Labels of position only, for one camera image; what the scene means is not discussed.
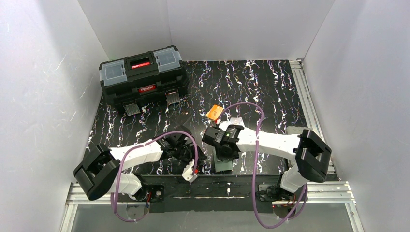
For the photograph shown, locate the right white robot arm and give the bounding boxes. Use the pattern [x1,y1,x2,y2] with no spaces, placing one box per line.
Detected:
[202,122,332,193]

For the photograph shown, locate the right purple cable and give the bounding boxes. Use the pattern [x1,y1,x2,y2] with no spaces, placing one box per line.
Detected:
[215,102,309,230]

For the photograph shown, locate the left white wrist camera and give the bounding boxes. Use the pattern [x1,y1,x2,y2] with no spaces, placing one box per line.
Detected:
[182,160,198,183]

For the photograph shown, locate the black toolbox with grey lids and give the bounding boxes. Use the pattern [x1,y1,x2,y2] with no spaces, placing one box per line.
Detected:
[99,45,190,116]

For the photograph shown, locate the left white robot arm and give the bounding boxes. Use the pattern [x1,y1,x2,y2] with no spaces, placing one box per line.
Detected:
[73,126,207,201]

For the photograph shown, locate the grey pad on table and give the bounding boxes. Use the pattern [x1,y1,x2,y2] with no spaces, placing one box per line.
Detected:
[286,126,310,137]

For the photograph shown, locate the aluminium frame rail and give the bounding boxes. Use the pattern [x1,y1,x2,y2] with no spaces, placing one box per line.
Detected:
[290,59,336,175]

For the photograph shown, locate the purple cable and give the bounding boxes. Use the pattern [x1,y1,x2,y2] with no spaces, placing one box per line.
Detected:
[215,102,309,230]
[110,130,200,223]

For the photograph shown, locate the mint green card holder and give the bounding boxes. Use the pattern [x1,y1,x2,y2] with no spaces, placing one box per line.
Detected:
[213,149,233,173]

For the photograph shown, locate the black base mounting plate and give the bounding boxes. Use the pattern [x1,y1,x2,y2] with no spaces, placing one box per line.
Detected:
[78,174,338,214]

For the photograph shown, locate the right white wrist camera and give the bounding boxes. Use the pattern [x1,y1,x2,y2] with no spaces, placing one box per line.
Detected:
[217,120,231,131]

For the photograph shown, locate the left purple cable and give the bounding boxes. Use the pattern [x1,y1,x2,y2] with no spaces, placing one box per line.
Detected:
[110,130,200,223]

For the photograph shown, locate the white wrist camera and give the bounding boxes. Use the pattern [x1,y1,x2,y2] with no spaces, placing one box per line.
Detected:
[182,160,198,183]
[217,120,231,131]

